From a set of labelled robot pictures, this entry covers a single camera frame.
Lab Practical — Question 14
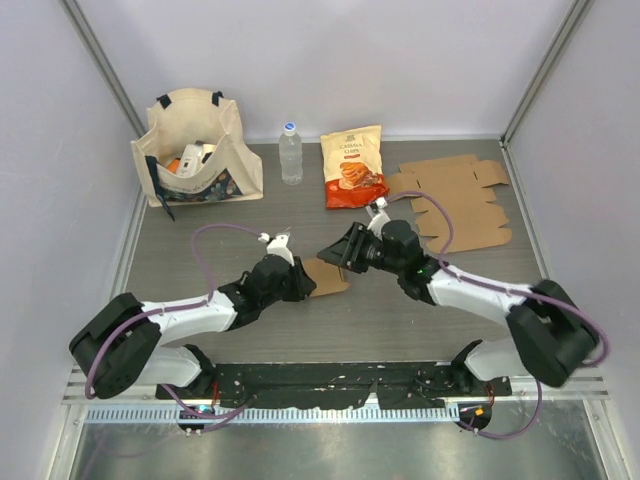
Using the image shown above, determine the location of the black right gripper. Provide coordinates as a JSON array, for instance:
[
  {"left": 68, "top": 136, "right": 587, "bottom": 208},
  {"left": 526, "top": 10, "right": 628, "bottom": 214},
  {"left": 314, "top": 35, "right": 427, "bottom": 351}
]
[{"left": 317, "top": 222, "right": 403, "bottom": 276}]

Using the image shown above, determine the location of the small brown cardboard box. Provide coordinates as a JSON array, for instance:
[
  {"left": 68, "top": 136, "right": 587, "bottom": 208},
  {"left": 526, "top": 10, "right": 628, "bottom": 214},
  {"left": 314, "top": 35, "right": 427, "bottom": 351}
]
[{"left": 302, "top": 258, "right": 350, "bottom": 298}]

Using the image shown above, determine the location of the large cardboard box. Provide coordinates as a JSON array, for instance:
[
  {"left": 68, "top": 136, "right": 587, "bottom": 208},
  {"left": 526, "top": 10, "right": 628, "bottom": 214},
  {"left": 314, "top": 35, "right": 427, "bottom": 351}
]
[{"left": 386, "top": 154, "right": 512, "bottom": 253}]

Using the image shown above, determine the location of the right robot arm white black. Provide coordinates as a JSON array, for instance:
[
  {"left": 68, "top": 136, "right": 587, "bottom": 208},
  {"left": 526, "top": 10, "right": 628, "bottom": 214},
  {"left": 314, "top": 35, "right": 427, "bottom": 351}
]
[{"left": 317, "top": 220, "right": 600, "bottom": 395}]

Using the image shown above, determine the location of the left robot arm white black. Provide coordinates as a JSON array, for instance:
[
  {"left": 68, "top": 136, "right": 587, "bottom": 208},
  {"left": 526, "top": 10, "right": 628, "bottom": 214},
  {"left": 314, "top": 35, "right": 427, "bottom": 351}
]
[{"left": 69, "top": 254, "right": 316, "bottom": 400}]

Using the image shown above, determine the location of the white box in tote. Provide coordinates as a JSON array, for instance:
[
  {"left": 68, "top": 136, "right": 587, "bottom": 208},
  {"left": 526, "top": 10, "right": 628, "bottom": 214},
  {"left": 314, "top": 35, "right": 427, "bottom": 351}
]
[{"left": 175, "top": 141, "right": 216, "bottom": 178}]

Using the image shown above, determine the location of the cassava chips bag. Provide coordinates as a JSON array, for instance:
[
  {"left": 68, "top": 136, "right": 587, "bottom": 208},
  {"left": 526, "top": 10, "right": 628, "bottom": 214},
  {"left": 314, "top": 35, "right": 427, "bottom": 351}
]
[{"left": 320, "top": 125, "right": 389, "bottom": 210}]

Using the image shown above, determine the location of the clear plastic water bottle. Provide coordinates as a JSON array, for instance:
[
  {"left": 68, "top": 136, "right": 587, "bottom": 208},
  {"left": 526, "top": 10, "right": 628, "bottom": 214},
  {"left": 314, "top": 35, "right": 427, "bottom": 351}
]
[{"left": 279, "top": 122, "right": 303, "bottom": 185}]

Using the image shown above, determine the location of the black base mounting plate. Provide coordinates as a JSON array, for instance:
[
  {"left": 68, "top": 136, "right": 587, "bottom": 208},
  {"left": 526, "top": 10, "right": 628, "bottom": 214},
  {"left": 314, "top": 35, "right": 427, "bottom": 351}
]
[{"left": 172, "top": 362, "right": 512, "bottom": 410}]

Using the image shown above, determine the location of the orange item in tote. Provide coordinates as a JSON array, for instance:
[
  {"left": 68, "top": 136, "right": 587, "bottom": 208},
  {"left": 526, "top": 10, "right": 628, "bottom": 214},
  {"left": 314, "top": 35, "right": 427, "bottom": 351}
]
[{"left": 167, "top": 158, "right": 181, "bottom": 174}]

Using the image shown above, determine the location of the beige canvas tote bag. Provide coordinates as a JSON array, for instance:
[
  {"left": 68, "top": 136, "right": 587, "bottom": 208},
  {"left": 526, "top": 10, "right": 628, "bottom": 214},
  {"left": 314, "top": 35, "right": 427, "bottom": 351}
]
[{"left": 131, "top": 88, "right": 264, "bottom": 217}]

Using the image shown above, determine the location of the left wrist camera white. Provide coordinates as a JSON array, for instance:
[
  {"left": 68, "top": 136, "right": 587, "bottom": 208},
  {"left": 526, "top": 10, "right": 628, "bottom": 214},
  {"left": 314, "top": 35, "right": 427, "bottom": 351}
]
[{"left": 258, "top": 232, "right": 295, "bottom": 266}]

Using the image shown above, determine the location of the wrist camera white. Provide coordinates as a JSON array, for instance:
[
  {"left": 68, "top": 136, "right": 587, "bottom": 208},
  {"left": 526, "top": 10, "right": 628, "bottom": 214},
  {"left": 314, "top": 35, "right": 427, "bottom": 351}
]
[
  {"left": 258, "top": 232, "right": 295, "bottom": 266},
  {"left": 366, "top": 196, "right": 390, "bottom": 238}
]

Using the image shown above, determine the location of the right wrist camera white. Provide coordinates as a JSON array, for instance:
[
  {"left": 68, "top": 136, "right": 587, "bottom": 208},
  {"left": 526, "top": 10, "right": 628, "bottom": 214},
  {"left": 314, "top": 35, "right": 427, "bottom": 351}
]
[{"left": 366, "top": 196, "right": 390, "bottom": 238}]

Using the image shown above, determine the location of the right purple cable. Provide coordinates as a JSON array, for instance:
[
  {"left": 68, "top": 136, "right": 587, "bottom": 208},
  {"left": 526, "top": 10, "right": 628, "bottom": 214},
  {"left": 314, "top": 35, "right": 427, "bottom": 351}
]
[{"left": 387, "top": 190, "right": 611, "bottom": 441}]

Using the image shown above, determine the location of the purple cable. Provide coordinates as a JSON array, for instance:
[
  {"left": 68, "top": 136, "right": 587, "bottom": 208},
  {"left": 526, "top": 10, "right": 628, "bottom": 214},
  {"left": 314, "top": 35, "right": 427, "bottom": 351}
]
[
  {"left": 84, "top": 223, "right": 271, "bottom": 434},
  {"left": 387, "top": 190, "right": 611, "bottom": 441}
]

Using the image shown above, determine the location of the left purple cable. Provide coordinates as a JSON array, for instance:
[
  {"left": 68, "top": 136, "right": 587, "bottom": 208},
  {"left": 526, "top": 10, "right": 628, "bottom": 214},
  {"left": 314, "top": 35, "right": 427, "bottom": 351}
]
[{"left": 84, "top": 223, "right": 271, "bottom": 434}]

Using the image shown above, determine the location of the slotted cable duct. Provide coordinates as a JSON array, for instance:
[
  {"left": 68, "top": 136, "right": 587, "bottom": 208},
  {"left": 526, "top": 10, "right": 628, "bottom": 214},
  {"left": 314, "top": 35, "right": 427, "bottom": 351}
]
[{"left": 84, "top": 403, "right": 459, "bottom": 425}]

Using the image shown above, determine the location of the aluminium frame rail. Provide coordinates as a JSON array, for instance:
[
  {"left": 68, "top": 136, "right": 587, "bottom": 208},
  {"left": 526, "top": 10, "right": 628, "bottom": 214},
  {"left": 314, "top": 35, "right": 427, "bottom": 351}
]
[{"left": 504, "top": 374, "right": 611, "bottom": 400}]

